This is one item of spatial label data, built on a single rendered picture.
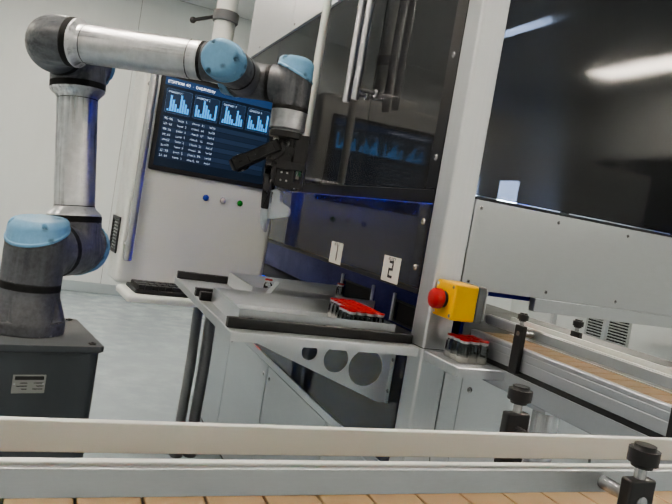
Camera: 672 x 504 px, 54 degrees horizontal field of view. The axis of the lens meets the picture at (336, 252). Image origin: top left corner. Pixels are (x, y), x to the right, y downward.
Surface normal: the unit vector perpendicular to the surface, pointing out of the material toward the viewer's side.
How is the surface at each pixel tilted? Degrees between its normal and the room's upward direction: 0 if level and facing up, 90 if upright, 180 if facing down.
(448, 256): 90
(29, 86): 90
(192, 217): 90
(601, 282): 90
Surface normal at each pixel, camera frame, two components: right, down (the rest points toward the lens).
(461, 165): 0.37, 0.11
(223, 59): -0.15, 0.03
